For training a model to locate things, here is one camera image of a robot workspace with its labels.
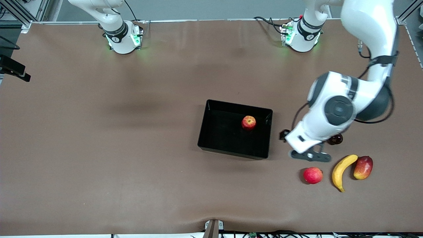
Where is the black plastic box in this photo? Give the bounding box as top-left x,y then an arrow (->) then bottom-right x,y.
197,99 -> 273,160

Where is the red yellow apple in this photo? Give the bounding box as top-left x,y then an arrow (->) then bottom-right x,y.
241,115 -> 256,130

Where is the black arm base cable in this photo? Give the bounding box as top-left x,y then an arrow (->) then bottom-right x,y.
124,0 -> 138,21
253,16 -> 285,33

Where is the yellow banana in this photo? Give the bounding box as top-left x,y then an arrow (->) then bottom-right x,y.
332,154 -> 359,193

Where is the brown pole with metal bracket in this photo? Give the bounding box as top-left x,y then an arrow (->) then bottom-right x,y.
203,219 -> 225,238

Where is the black right arm base cable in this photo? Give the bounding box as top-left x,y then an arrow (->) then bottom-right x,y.
124,0 -> 138,21

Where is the silver table edge rail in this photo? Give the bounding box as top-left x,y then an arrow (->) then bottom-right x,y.
23,19 -> 341,25

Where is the red apple on table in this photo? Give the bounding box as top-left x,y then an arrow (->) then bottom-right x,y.
303,167 -> 323,184

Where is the black left arm base cable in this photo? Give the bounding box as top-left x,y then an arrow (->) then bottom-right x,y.
253,16 -> 285,33

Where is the red yellow mango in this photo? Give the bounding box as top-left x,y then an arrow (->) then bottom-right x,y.
354,156 -> 373,180

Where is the silver aluminium frame profile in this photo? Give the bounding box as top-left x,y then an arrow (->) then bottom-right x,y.
0,0 -> 50,33
397,0 -> 423,70

